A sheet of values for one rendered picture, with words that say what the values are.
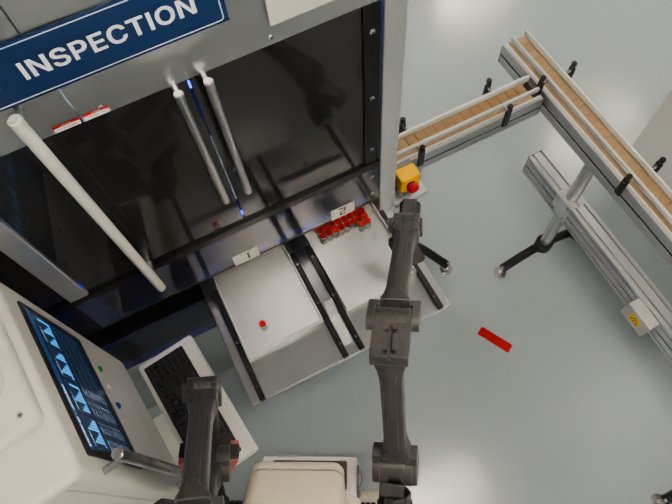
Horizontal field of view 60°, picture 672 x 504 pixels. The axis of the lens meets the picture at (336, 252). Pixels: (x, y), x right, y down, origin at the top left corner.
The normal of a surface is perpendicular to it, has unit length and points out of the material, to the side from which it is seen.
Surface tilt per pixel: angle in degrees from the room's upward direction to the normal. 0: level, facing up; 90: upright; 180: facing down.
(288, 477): 42
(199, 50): 90
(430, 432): 0
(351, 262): 0
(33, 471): 0
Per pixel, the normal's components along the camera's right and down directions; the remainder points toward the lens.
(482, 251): -0.05, -0.42
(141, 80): 0.45, 0.80
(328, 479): -0.03, -0.92
